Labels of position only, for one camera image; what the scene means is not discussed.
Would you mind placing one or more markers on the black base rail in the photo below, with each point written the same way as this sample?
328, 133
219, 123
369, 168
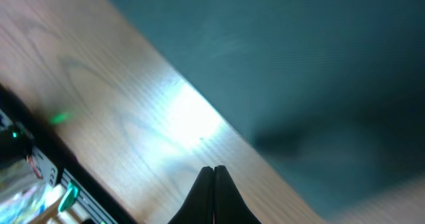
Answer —
55, 163

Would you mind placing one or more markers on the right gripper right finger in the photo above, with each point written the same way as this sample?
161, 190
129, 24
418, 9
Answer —
229, 206

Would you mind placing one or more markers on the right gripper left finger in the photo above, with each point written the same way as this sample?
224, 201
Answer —
198, 206

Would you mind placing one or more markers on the colourful background clutter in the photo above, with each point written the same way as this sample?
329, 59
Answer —
23, 195

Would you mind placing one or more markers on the dark green gift box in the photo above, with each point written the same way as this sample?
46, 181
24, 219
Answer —
329, 92

